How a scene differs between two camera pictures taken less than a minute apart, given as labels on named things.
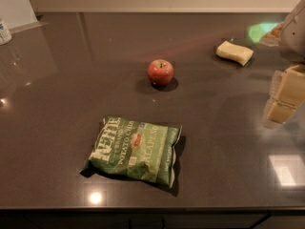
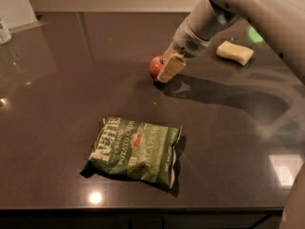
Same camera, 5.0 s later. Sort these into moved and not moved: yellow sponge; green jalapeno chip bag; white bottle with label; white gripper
Moved: white gripper
Not moved: yellow sponge; white bottle with label; green jalapeno chip bag
